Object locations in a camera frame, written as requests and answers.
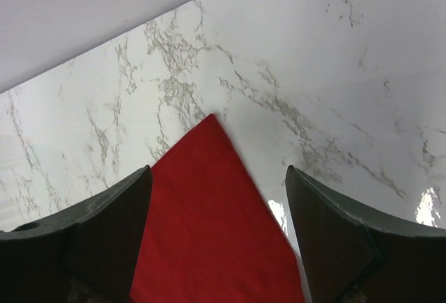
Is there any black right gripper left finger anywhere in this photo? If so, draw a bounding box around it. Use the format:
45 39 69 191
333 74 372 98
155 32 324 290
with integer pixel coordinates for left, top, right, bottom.
1 166 153 302

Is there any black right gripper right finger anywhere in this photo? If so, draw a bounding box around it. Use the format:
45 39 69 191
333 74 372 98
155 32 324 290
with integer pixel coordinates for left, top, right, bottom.
285 166 445 302

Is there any dark red t shirt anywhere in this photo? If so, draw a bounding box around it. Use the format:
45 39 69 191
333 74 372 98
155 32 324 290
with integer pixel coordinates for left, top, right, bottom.
130 115 304 302

